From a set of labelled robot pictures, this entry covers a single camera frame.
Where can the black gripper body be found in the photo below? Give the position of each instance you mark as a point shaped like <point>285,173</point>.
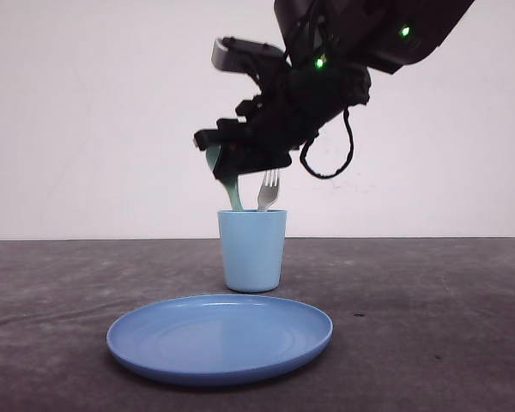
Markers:
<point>301,102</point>

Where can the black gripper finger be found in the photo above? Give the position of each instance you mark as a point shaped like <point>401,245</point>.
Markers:
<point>232,161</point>

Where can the mint green plastic spoon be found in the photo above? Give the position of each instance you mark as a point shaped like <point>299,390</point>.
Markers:
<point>230,184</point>

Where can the white plastic fork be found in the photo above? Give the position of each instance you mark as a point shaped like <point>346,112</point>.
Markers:
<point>268,192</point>

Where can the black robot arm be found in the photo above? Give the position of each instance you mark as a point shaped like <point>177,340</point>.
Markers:
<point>380,35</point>

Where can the light blue plastic cup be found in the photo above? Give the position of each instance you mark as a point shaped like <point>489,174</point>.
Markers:
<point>252,244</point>

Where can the blue round plastic plate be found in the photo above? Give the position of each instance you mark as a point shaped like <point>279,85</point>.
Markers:
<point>216,340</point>

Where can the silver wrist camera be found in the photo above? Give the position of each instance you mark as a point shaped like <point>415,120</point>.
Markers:
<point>243,56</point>

